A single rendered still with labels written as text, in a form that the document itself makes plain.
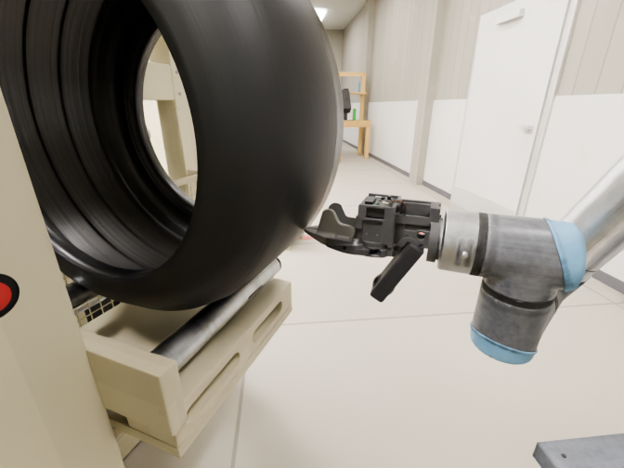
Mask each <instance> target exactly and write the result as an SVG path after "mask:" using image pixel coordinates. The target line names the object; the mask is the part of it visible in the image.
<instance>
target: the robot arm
mask: <svg viewBox="0 0 624 468"><path fill-rule="evenodd" d="M375 196H379V197H375ZM386 197H387V198H386ZM440 211H441V202H437V201H417V200H408V199H401V196H397V195H387V194H377V193H369V196H367V197H366V198H365V199H364V200H363V201H362V202H361V203H360V204H359V205H358V212H357V215H356V217H350V216H347V215H346V214H345V211H344V209H343V207H342V205H341V204H340V203H337V202H334V203H332V204H331V205H330V206H329V209H325V210H323V212H322V214H321V218H320V220H319V224H318V226H309V227H305V228H304V231H305V233H306V234H308V235H309V236H310V237H312V238H313V239H315V240H316V241H318V242H320V243H321V244H323V245H326V246H327V247H328V248H331V249H333V250H335V251H338V252H341V253H344V254H353V255H363V256H367V257H375V258H385V257H387V256H391V257H393V258H392V260H391V261H390V262H389V264H388V265H387V266H386V267H385V269H384V270H383V271H382V273H381V274H379V275H377V276H376V277H375V278H374V280H373V282H372V288H371V291H370V296H371V297H372V298H374V299H375V300H377V301H378V302H380V303H381V302H383V301H384V300H385V298H386V297H387V296H388V295H390V294H391V293H392V292H393V291H394V290H395V287H396V286H397V285H398V283H399V282H400V281H401V280H402V279H403V278H404V277H405V276H406V274H407V273H408V272H409V271H410V269H411V268H412V267H413V266H414V265H415V264H416V262H417V261H418V260H419V259H420V258H421V256H422V255H423V254H424V249H427V255H426V261H427V262H433V263H434V262H435V261H436V260H437V268H438V269H440V270H446V271H451V272H457V273H463V274H469V275H471V276H477V277H483V278H482V281H481V285H480V290H479V294H478V297H477V301H476V305H475V310H474V316H473V320H472V321H471V322H470V326H471V330H470V337H471V340H472V342H473V344H474V345H475V346H476V347H477V348H478V349H479V350H480V351H481V352H482V353H484V354H485V355H487V356H489V357H490V358H494V359H495V360H498V361H499V362H503V363H507V364H512V365H522V364H526V363H528V362H529V361H531V360H532V358H533V357H534V355H536V354H537V353H538V345H539V342H540V338H541V336H542V334H543V333H544V331H545V330H546V328H547V326H548V325H549V323H550V321H551V320H552V318H553V316H554V314H555V312H556V311H557V309H558V307H559V306H560V304H562V302H563V301H564V300H565V299H566V298H567V297H568V296H569V295H570V294H571V293H573V292H574V291H575V290H577V289H578V288H579V287H580V286H582V285H583V284H584V283H585V282H586V281H588V280H589V279H590V278H591V277H592V275H593V274H594V273H595V272H596V271H598V270H599V269H600V268H601V267H603V266H604V265H605V264H607V263H608V262H609V261H610V260H612V259H613V258H614V257H615V256H617V255H618V254H619V253H621V252H622V251H623V250H624V154H623V155H622V156H621V157H620V158H619V159H618V161H617V162H616V163H615V164H614V165H613V166H612V167H611V168H610V169H609V170H608V171H607V172H606V173H605V174H604V175H603V176H602V177H601V178H600V179H599V180H598V181H597V182H596V183H595V184H594V185H593V186H592V187H591V188H590V189H589V190H588V191H587V193H586V194H585V195H584V196H583V197H582V198H581V199H580V200H579V201H578V202H577V203H576V204H575V205H574V206H573V207H572V208H571V209H570V210H569V211H568V212H567V213H566V214H565V215H564V216H563V217H562V218H561V219H560V220H559V221H558V220H551V219H549V218H547V217H543V218H534V217H523V216H514V215H505V214H486V213H478V212H473V211H463V210H454V209H447V210H446V211H445V213H444V218H443V217H441V215H442V214H440ZM420 232H422V233H424V234H421V233H420Z"/></svg>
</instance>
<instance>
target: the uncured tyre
mask: <svg viewBox="0 0 624 468"><path fill-rule="evenodd" d="M161 35H162V37H163V39H164V41H165V43H166V44H167V46H168V49H169V51H170V53H171V55H172V58H173V60H174V62H175V65H176V68H177V70H178V73H179V76H180V79H181V81H182V84H183V87H184V90H185V93H186V96H187V100H188V106H189V110H190V114H191V119H192V123H193V128H194V135H195V141H196V151H197V189H196V198H195V201H194V200H192V199H191V198H190V197H189V196H187V195H186V194H185V193H184V192H183V191H182V190H181V189H180V188H179V187H178V186H177V185H176V184H175V183H174V181H173V180H172V179H171V178H170V176H169V175H168V174H167V173H166V172H165V170H164V169H163V167H162V165H161V163H160V161H159V159H158V157H157V155H156V153H155V151H154V149H153V147H152V145H151V142H150V137H149V133H148V130H147V126H146V121H145V115H144V107H143V87H144V79H145V73H146V69H147V65H148V62H149V59H150V55H151V52H152V50H153V48H154V47H155V45H156V43H157V41H158V40H159V38H160V37H161ZM0 88H1V91H2V94H3V97H4V100H5V103H6V107H7V110H8V113H9V116H10V119H11V122H12V124H13V127H14V131H15V134H16V137H17V140H18V142H19V147H20V150H21V153H22V156H23V159H24V161H25V164H26V167H27V170H28V173H29V176H30V179H31V181H32V187H33V190H34V193H35V196H36V199H37V201H38V204H39V207H40V210H41V213H42V216H43V218H44V221H45V226H46V229H47V232H48V235H49V238H50V240H51V244H52V247H53V250H54V253H55V256H56V258H57V261H58V266H59V269H60V271H61V272H62V273H63V274H65V275H66V276H67V277H69V278H70V279H72V280H74V281H75V282H77V283H78V284H80V285H81V286H83V287H85V288H86V289H88V290H89V291H91V292H93V293H97V294H99V295H101V296H104V297H106V298H109V299H111V300H114V301H117V302H121V303H126V304H129V305H133V306H141V307H145V308H149V309H155V310H163V311H180V310H188V309H192V308H196V307H200V306H205V305H208V304H210V303H212V302H214V301H217V300H220V299H222V298H225V297H227V296H229V295H231V294H233V293H235V292H236V291H238V290H239V289H241V288H242V287H244V286H245V285H246V284H248V283H249V282H250V281H251V280H253V279H254V278H255V277H256V276H257V275H258V274H259V273H261V272H262V271H263V270H264V269H265V268H266V267H267V266H268V265H270V264H271V263H272V262H273V261H274V260H275V259H276V258H277V257H279V256H280V255H281V254H282V253H283V252H284V251H285V250H286V249H288V248H289V247H290V246H291V245H292V244H293V243H294V242H295V241H297V240H298V239H299V238H300V237H301V236H302V235H303V234H304V233H305V231H304V228H305V227H309V226H311V225H312V223H313V222H314V221H315V219H316V218H317V216H318V215H319V213H320V211H321V209H322V207H323V206H324V204H325V202H326V200H327V199H328V196H329V194H330V192H331V189H332V185H333V182H334V179H335V177H336V173H337V170H338V166H339V161H340V157H341V151H342V145H343V136H344V103H343V94H342V87H341V82H340V77H339V72H338V68H337V64H336V60H335V57H334V54H333V51H332V46H331V43H330V40H329V38H328V35H327V34H326V31H325V29H324V27H323V24H322V22H321V20H320V18H319V15H318V13H317V11H316V9H315V8H314V7H313V5H312V3H311V2H310V0H0Z"/></svg>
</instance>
